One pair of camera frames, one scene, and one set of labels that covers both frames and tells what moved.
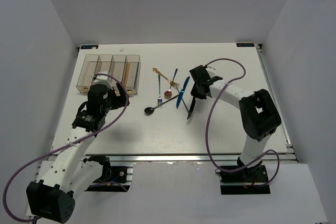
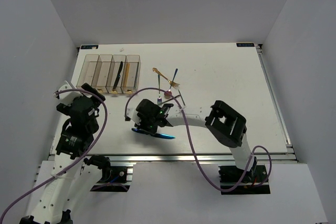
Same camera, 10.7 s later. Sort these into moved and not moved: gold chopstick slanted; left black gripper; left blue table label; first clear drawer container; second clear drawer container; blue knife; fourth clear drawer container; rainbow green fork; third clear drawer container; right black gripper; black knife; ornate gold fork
Moved: blue knife; left black gripper; right black gripper; black knife
Not moved: first clear drawer container; gold chopstick slanted; fourth clear drawer container; ornate gold fork; rainbow green fork; second clear drawer container; left blue table label; third clear drawer container
